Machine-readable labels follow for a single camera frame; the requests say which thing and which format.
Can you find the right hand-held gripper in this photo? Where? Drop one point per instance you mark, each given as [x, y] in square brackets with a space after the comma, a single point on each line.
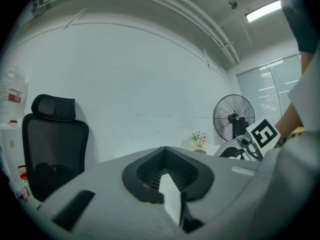
[265, 135]

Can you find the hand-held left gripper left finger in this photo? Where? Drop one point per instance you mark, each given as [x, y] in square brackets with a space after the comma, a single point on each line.
[105, 204]

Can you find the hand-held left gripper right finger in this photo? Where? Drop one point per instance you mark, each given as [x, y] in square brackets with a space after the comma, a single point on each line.
[230, 184]

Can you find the person's right forearm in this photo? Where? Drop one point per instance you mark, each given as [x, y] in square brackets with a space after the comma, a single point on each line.
[290, 124]

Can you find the white desk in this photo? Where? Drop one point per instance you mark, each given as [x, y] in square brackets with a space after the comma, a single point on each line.
[212, 149]

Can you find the small pink flower pot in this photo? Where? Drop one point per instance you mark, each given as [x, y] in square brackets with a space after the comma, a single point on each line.
[200, 139]

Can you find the round wooden table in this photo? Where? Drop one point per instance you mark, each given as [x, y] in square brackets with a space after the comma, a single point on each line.
[297, 130]

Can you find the black mesh office chair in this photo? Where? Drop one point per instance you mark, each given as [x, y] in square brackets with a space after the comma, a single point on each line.
[55, 144]

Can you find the white water dispenser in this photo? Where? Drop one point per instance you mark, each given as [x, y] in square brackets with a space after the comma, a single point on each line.
[10, 149]

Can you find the ceiling tube light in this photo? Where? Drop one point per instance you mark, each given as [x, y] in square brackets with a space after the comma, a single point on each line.
[263, 11]

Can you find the ceiling smoke detector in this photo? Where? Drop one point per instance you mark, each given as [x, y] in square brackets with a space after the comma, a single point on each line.
[233, 4]

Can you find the person's black top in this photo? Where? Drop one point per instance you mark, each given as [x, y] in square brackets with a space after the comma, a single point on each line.
[300, 24]

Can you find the white ceiling pipes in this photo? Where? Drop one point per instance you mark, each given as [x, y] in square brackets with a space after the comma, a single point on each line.
[175, 6]

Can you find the black pedestal fan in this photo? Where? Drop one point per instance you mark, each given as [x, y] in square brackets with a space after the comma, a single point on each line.
[233, 117]

